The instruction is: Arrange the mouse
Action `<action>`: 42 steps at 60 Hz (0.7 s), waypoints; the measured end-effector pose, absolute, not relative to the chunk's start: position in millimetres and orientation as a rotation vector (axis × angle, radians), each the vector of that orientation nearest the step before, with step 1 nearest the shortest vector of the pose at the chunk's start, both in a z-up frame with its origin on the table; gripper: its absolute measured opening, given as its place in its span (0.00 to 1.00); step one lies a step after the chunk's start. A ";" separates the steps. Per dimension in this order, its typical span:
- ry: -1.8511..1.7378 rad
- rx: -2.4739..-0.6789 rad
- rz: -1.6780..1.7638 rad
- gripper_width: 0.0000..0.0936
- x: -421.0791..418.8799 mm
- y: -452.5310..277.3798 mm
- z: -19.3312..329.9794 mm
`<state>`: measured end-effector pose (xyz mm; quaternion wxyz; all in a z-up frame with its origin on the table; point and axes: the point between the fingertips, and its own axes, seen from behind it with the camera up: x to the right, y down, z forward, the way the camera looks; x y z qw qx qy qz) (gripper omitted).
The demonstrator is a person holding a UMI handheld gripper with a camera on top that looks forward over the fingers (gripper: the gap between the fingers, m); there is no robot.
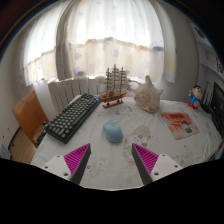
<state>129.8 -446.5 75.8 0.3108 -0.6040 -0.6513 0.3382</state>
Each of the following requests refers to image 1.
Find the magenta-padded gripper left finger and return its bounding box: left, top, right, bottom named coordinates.
left=41, top=143, right=92, bottom=186

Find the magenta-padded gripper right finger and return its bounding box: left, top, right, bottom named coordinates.
left=131, top=143, right=183, bottom=186

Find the light blue computer mouse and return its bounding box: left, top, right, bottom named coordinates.
left=102, top=121, right=124, bottom=144

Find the red printed mouse pad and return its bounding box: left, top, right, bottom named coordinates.
left=160, top=111, right=200, bottom=141

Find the white printed tablecloth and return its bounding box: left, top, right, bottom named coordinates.
left=30, top=94, right=224, bottom=192

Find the dark mechanical keyboard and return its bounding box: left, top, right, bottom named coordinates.
left=43, top=93, right=102, bottom=145

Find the large white conch shell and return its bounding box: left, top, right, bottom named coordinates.
left=132, top=74, right=164, bottom=114

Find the wooden chair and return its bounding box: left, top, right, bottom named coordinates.
left=7, top=89, right=50, bottom=165

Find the white radiator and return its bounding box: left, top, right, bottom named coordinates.
left=47, top=75, right=107, bottom=114

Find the wooden model sailing ship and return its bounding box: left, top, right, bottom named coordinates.
left=98, top=63, right=132, bottom=110

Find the cartoon boy figurine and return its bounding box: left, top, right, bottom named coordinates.
left=187, top=85, right=204, bottom=111

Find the white radiator pipe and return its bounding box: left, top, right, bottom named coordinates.
left=128, top=77, right=144, bottom=91

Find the black router with antennas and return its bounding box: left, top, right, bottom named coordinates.
left=201, top=81, right=214, bottom=114

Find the black monitor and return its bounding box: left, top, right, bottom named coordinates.
left=209, top=81, right=224, bottom=134

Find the white star-print curtain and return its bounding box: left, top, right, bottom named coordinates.
left=19, top=0, right=178, bottom=87

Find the white wall shelf unit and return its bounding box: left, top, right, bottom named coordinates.
left=189, top=21, right=224, bottom=81

